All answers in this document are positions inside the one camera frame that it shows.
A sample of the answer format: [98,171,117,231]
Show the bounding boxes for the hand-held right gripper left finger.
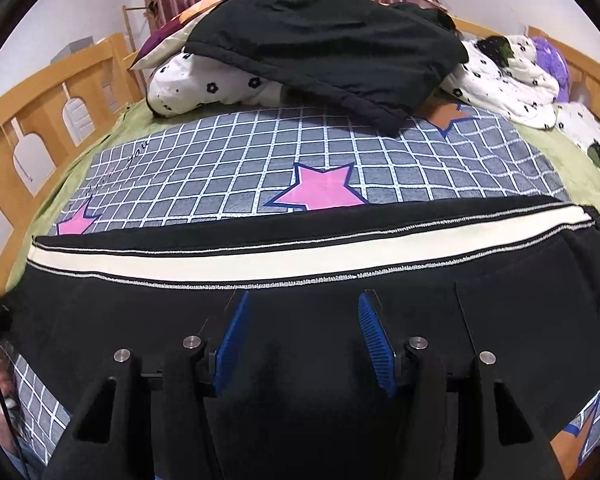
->
[45,290,253,480]

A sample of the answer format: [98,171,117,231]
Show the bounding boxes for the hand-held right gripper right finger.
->
[357,291,556,480]

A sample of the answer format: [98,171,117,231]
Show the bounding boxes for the black pants with white stripe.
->
[0,195,600,480]

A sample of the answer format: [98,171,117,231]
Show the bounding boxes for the grey checked star bed sheet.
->
[5,101,600,480]

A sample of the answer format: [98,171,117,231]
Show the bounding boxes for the white floral quilt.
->
[145,32,600,187]

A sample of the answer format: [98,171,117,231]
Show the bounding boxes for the black padded garment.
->
[184,0,470,137]

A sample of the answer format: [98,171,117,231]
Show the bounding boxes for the purple and orange pillow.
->
[127,0,233,72]

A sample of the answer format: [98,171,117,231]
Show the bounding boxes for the wooden rack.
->
[122,2,162,107]

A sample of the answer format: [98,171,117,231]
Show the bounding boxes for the purple plush toy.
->
[530,35,574,104]

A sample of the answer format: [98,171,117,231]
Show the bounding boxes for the wooden bed frame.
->
[0,16,600,311]

